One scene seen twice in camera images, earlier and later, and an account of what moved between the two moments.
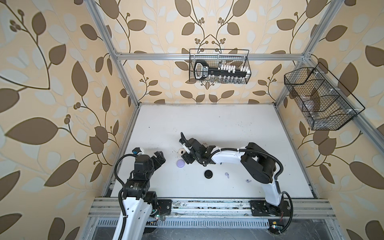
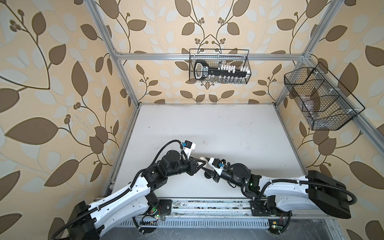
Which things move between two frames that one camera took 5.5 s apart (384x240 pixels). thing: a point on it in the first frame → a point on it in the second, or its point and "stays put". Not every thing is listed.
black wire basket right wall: x=326 y=104 stays put
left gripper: x=161 y=158 → x=192 y=164
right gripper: x=186 y=158 → x=214 y=174
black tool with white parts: x=223 y=72 stays put
